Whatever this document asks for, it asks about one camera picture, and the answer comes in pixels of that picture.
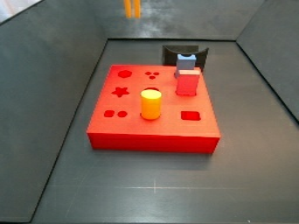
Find yellow two-prong square-circle object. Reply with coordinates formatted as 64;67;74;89
122;0;141;18

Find red shape-sorter fixture block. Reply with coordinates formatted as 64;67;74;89
86;65;220;154

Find red square peg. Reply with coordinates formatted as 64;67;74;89
175;70;201;96

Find black curved regrasp stand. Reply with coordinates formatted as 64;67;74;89
163;45;209;70

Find yellow cylinder peg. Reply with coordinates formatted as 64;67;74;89
140;89;163;120

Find blue notched peg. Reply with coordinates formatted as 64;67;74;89
175;54;196;77

